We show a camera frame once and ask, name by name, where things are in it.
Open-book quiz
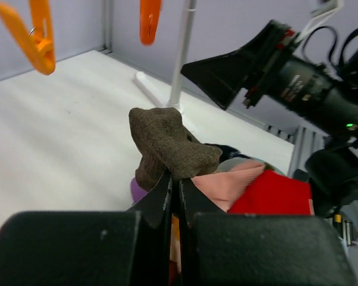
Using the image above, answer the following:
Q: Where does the pink sock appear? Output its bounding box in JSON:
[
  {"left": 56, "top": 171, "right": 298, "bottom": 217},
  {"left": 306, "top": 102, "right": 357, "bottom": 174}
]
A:
[{"left": 192, "top": 157, "right": 266, "bottom": 212}]

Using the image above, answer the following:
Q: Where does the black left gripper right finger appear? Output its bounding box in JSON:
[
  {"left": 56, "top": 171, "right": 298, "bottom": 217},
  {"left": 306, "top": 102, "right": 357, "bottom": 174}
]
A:
[{"left": 177, "top": 179, "right": 358, "bottom": 285}]

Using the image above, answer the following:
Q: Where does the red sock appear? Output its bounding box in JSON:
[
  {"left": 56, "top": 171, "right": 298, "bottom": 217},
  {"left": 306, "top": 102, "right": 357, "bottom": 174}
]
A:
[{"left": 228, "top": 170, "right": 314, "bottom": 216}]

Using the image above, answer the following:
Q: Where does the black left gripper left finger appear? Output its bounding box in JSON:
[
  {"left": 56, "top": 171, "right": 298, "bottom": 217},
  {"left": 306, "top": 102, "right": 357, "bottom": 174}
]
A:
[{"left": 0, "top": 172, "right": 172, "bottom": 285}]

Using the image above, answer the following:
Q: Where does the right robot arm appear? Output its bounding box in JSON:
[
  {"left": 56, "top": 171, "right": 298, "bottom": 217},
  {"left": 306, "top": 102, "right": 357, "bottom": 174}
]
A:
[{"left": 180, "top": 20, "right": 358, "bottom": 285}]

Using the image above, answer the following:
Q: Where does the navy sock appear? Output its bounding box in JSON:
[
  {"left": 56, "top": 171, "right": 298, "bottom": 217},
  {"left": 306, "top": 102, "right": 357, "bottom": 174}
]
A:
[{"left": 205, "top": 143, "right": 249, "bottom": 163}]

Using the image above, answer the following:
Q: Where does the orange argyle sock clothespin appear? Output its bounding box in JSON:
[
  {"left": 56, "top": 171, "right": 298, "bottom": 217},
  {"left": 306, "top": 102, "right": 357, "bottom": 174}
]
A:
[{"left": 139, "top": 0, "right": 163, "bottom": 46}]

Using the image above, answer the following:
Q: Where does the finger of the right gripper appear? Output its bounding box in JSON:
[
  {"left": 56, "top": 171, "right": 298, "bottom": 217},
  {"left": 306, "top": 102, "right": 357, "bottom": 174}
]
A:
[{"left": 181, "top": 20, "right": 288, "bottom": 110}]

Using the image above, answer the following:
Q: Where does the white clothes rack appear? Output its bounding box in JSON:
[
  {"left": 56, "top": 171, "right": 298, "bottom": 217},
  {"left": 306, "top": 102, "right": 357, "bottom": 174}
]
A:
[{"left": 132, "top": 0, "right": 197, "bottom": 132}]

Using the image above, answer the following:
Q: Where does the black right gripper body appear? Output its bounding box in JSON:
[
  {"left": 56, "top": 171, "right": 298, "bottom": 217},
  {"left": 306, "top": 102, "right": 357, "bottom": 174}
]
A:
[{"left": 243, "top": 26, "right": 298, "bottom": 108}]

